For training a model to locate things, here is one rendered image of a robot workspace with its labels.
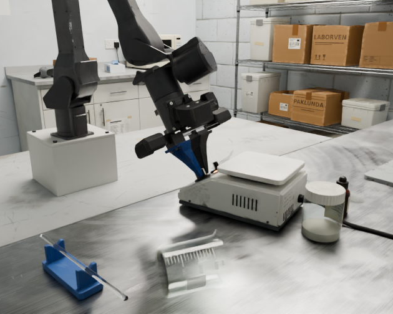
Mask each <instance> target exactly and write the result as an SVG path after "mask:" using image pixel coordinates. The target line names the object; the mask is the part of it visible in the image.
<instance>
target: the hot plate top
mask: <svg viewBox="0 0 393 314"><path fill-rule="evenodd" d="M304 166H305V162H304V161H302V160H299V159H292V158H285V157H281V156H275V155H267V154H264V153H257V152H252V151H244V152H242V153H241V154H239V155H237V156H235V157H234V158H232V159H229V160H228V161H226V162H224V163H222V164H220V165H219V166H217V171H218V172H219V173H223V174H228V175H232V176H237V177H241V178H246V179H251V180H255V181H260V182H264V183H269V184H275V185H282V184H284V183H286V182H287V181H288V180H289V179H291V178H292V177H293V176H294V175H295V174H296V173H297V172H299V171H300V170H301V169H302V168H304Z"/></svg>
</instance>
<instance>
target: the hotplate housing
mask: <svg viewBox="0 0 393 314"><path fill-rule="evenodd" d="M307 177H308V173H306V172H305V170H303V169H301V170H300V171H299V172H297V173H296V174H295V175H294V176H293V177H292V178H291V179H289V180H288V181H287V182H286V183H284V184H282V185H275V184H269V183H264V182H260V181H255V180H251V179H246V178H241V177H237V176H232V175H228V174H223V173H216V174H215V175H213V176H211V177H210V178H207V179H204V180H203V181H200V182H197V183H195V184H192V185H190V186H187V187H185V188H183V189H180V192H179V193H178V199H179V204H183V205H186V206H190V207H194V208H197V209H201V210H204V211H208V212H212V213H215V214H219V215H221V216H225V217H230V218H232V219H236V220H239V221H243V222H247V223H250V224H254V225H257V226H261V227H265V228H268V229H272V230H275V231H279V230H280V229H281V228H282V226H283V225H284V224H285V223H286V222H287V221H288V220H289V219H290V217H291V216H292V215H293V214H294V213H295V212H296V211H297V210H298V209H299V208H300V207H301V206H302V205H303V199H304V190H305V185H306V184H307Z"/></svg>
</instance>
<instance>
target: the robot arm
mask: <svg viewBox="0 0 393 314"><path fill-rule="evenodd" d="M107 1H108V3H109V6H110V8H111V10H112V12H113V14H114V16H115V19H116V21H117V25H118V38H119V42H120V46H121V49H122V53H123V55H124V58H125V59H126V61H127V62H128V63H130V64H132V65H134V66H144V65H151V64H155V63H159V62H165V61H169V63H167V64H165V65H163V66H161V67H159V66H157V65H154V66H153V67H151V68H150V69H148V70H146V71H139V70H138V71H136V76H135V78H134V80H133V82H132V84H133V85H146V88H147V90H148V92H149V94H150V96H151V98H152V100H153V103H154V105H155V107H156V110H155V111H154V112H155V114H156V116H158V115H160V118H161V120H162V122H163V125H164V127H165V129H166V130H165V131H163V132H164V135H163V134H162V133H156V134H154V135H151V136H148V137H146V138H144V139H142V140H141V141H139V142H138V143H137V144H136V145H135V153H136V155H137V158H138V159H142V158H145V157H147V156H150V155H152V154H154V151H157V150H159V149H161V148H164V147H165V146H166V147H167V150H166V151H165V153H166V154H167V153H171V154H172V155H174V156H175V157H176V158H178V159H179V160H180V161H182V162H183V163H184V164H186V165H187V166H188V167H189V168H190V169H191V170H192V171H193V172H194V173H195V174H196V175H197V176H198V177H202V176H203V173H202V171H201V169H202V168H204V169H205V171H206V173H207V174H208V173H209V171H208V158H207V151H206V143H207V139H208V136H209V134H210V133H212V130H211V129H213V128H215V127H217V126H219V125H221V124H223V123H224V122H226V121H228V120H230V119H231V114H230V112H229V110H228V109H226V108H225V107H221V108H219V105H218V100H217V99H216V97H215V95H214V93H213V92H207V93H204V94H202V95H200V99H199V100H196V101H193V100H192V98H191V95H189V94H184V93H183V91H182V88H181V86H180V84H179V83H178V82H180V83H184V82H185V83H186V84H187V85H192V84H194V83H195V82H197V81H199V80H201V79H203V78H205V77H207V76H208V75H210V74H212V73H214V72H216V71H217V70H218V67H217V64H216V60H215V58H214V56H213V54H212V53H211V52H210V51H209V50H208V48H207V46H206V45H205V44H204V43H203V42H202V41H201V39H200V37H194V38H192V39H190V40H189V41H188V42H187V43H186V44H184V45H182V46H181V47H179V48H177V49H176V50H175V49H173V48H171V47H169V46H167V45H165V44H163V41H162V40H161V38H160V36H159V35H158V34H157V32H156V30H155V29H154V27H153V26H152V25H151V23H149V22H148V21H147V19H146V18H145V17H144V16H143V14H142V13H141V11H140V9H139V7H138V4H137V2H136V0H107ZM51 2H52V10H53V16H54V24H55V29H56V38H57V46H58V56H57V58H56V62H55V64H54V68H53V86H52V87H51V88H50V89H49V91H48V92H47V93H46V94H45V95H44V97H43V101H44V104H45V106H46V108H49V109H54V111H55V117H56V128H57V132H53V133H50V134H51V136H55V137H57V138H61V139H63V140H73V139H76V138H81V137H84V136H89V135H94V132H93V131H88V127H87V115H86V111H85V106H84V104H85V103H90V102H91V99H92V94H93V93H94V92H95V91H96V90H97V84H98V83H97V82H98V81H100V79H99V75H98V71H97V69H98V63H97V61H96V60H90V59H89V57H88V56H87V54H86V53H85V48H84V38H83V32H82V22H81V16H80V6H79V0H51ZM186 127H188V129H186ZM208 130H209V131H208ZM177 131H178V132H177ZM175 132H177V133H175ZM186 136H188V137H189V140H185V137H186Z"/></svg>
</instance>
